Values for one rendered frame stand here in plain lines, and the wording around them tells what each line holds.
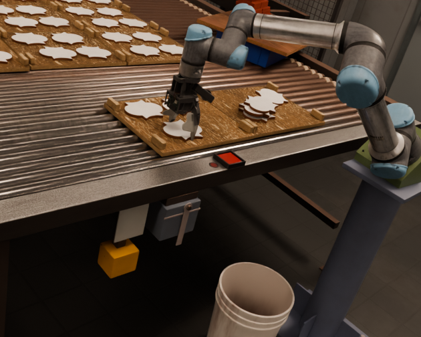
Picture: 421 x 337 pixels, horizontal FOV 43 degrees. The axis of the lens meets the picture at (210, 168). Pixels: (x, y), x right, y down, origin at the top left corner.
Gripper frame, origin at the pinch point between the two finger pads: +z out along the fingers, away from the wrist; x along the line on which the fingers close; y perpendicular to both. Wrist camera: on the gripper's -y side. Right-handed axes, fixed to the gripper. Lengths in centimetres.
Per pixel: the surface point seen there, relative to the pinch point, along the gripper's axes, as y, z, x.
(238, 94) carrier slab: -45.7, 1.0, -20.0
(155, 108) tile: 0.4, -0.5, -15.3
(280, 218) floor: -123, 95, -29
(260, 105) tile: -38.6, -3.7, -1.7
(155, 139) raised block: 14.7, -1.4, 4.5
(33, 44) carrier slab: 16, 0, -78
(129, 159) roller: 24.6, 2.7, 6.5
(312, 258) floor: -113, 95, 5
